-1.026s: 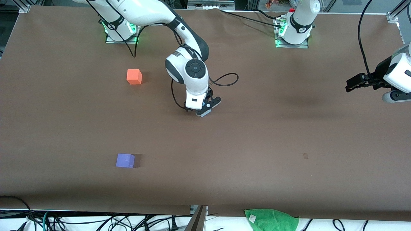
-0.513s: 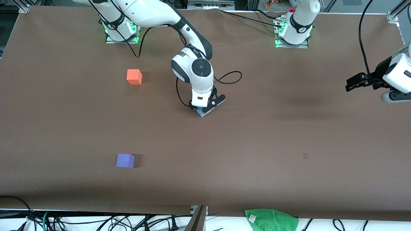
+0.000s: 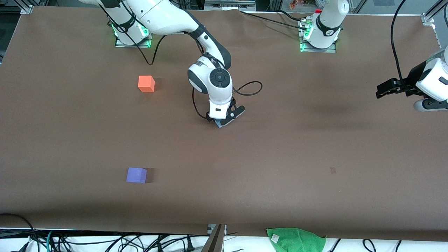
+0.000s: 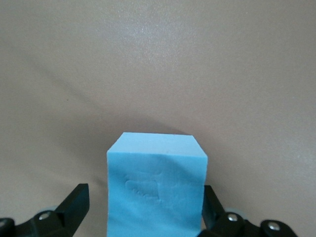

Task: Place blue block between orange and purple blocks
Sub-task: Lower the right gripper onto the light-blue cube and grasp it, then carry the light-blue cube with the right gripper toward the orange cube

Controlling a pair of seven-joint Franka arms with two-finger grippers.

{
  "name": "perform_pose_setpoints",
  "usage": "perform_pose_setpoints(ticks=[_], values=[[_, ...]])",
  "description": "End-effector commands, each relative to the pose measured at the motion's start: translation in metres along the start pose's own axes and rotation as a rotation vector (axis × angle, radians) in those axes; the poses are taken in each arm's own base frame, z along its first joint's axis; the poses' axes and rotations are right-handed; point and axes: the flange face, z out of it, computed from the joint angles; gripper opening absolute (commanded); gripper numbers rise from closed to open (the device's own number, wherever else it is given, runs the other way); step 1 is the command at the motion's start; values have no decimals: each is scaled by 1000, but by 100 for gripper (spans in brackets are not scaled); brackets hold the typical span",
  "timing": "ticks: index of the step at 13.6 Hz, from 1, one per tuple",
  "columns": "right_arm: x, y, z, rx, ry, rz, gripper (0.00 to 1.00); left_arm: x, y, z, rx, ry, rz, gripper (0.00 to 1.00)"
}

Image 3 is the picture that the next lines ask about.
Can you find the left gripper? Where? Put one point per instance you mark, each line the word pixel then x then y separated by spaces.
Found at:
pixel 410 84

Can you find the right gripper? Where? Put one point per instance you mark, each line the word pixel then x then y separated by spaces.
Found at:
pixel 207 116

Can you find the light blue foam block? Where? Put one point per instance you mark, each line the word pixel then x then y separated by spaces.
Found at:
pixel 219 123

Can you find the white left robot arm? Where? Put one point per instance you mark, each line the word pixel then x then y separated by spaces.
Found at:
pixel 327 24

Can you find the orange foam block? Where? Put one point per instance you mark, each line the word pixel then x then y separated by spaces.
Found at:
pixel 146 84

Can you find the purple foam block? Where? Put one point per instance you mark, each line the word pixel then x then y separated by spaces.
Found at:
pixel 136 175

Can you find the brown table cover sheet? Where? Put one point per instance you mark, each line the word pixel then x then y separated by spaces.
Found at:
pixel 280 157

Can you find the metal background rack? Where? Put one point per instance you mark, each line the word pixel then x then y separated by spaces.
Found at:
pixel 229 5

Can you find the colourful background toy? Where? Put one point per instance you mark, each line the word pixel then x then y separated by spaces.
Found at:
pixel 295 4

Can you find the black power plug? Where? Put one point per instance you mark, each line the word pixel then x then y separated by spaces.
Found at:
pixel 189 243

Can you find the green microfibre cloth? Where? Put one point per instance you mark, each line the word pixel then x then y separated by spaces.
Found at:
pixel 297 241

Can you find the aluminium corner bracket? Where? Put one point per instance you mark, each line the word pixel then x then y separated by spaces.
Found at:
pixel 27 9
pixel 427 18

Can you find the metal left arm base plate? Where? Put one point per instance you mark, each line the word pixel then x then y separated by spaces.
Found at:
pixel 329 50

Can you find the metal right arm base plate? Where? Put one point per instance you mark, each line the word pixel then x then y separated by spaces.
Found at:
pixel 120 45

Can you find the aluminium profile post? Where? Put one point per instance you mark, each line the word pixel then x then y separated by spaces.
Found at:
pixel 215 241

